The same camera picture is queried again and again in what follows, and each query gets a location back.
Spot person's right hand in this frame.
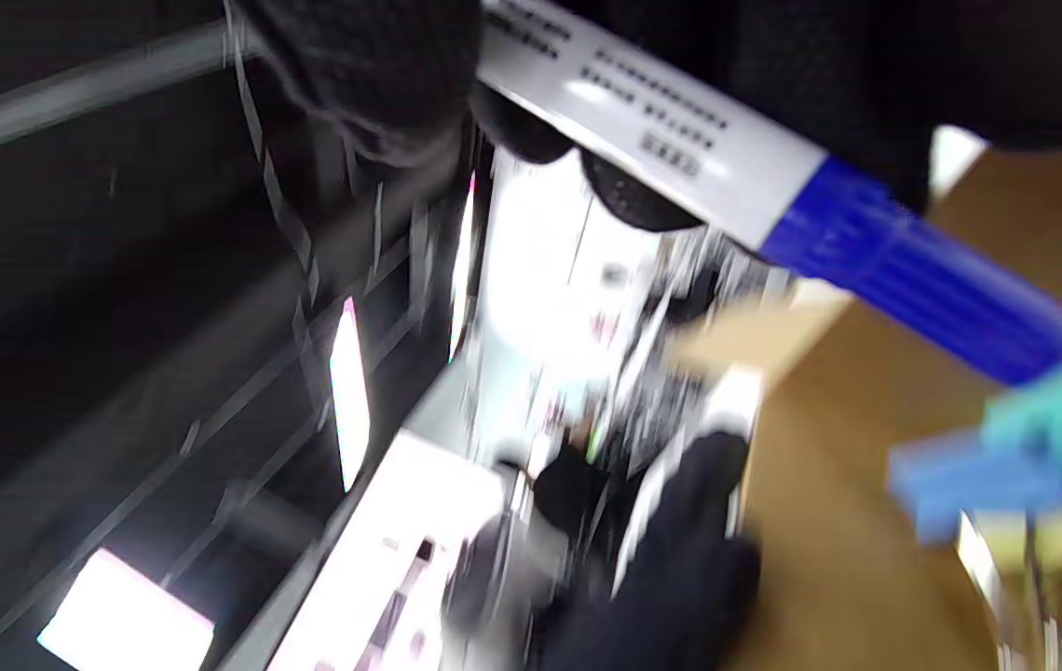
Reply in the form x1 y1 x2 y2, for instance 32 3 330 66
233 0 1062 234

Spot person's left hand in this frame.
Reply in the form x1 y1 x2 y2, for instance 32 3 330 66
531 433 765 671

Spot brown cardboard mailer box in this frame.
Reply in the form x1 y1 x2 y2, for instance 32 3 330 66
671 121 1062 671

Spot blue whiteboard marker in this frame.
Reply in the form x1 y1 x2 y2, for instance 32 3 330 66
475 0 1062 385

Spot blue binder clip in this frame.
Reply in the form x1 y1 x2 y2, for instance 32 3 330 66
887 429 1062 541

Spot yellow binder clip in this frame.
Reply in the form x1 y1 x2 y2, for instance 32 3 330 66
960 508 1062 597

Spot ceiling light strip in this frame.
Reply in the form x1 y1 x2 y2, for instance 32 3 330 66
331 298 372 493

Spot ceiling light panel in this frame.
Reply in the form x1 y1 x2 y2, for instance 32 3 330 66
37 548 215 671

